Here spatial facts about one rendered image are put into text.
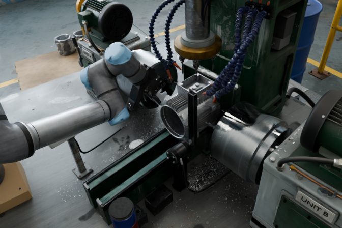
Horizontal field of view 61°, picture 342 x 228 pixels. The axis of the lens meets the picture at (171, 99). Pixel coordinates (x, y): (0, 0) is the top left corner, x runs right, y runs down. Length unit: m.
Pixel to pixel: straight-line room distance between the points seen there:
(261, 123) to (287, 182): 0.22
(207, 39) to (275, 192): 0.56
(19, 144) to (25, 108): 1.12
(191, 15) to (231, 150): 0.48
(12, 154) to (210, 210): 0.75
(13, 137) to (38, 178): 0.70
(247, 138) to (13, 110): 1.37
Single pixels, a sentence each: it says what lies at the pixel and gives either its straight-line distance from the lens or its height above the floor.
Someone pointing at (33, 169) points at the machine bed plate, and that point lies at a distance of 1.51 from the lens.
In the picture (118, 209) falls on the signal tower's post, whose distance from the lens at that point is 0.75.
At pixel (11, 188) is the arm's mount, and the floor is 0.88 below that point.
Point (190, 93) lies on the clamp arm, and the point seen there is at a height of 1.25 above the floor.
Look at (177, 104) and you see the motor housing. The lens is 1.16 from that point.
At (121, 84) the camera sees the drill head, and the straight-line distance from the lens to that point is 1.42.
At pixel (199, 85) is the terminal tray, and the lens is 1.22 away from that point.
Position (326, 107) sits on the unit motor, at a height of 1.35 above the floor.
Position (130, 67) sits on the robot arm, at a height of 1.34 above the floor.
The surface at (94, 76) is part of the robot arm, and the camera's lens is 0.99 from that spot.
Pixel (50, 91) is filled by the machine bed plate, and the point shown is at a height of 0.80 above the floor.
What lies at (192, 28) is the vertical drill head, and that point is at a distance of 1.06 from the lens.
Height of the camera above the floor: 1.84
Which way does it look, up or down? 38 degrees down
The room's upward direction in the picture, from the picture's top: 4 degrees counter-clockwise
